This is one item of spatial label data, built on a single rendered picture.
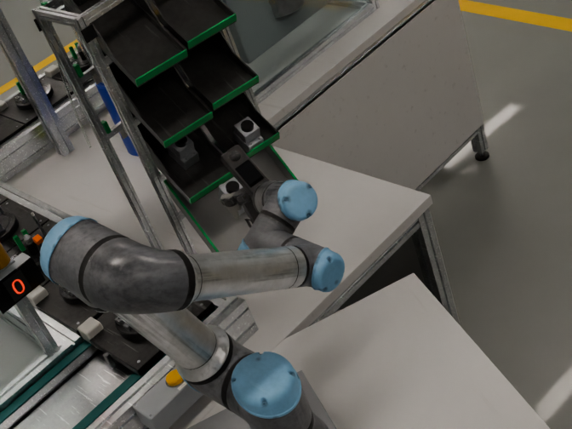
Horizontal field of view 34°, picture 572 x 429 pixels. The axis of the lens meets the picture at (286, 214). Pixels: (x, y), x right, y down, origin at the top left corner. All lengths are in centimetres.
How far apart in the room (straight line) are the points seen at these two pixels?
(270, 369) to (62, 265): 44
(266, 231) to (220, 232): 54
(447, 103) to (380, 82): 42
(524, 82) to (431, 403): 269
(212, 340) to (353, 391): 44
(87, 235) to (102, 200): 149
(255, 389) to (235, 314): 53
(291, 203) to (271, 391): 35
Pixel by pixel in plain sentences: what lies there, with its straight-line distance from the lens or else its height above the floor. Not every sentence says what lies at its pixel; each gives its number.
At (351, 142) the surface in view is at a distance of 332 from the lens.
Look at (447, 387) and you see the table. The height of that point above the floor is 86.
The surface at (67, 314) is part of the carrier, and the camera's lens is 241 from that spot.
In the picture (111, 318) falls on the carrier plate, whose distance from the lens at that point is 232.
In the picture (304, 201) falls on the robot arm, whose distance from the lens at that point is 175.
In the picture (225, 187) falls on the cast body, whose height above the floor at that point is 125.
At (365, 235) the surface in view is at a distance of 241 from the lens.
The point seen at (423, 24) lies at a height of 75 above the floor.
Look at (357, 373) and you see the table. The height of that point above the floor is 86.
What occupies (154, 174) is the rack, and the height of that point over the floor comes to 125.
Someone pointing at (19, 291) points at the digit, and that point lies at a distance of 217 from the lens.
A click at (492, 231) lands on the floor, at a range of 366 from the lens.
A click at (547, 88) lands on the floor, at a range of 439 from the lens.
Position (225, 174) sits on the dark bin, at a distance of 217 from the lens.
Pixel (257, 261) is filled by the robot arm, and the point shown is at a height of 141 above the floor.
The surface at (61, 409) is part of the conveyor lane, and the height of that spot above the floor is 92.
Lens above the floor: 236
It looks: 36 degrees down
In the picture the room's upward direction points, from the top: 21 degrees counter-clockwise
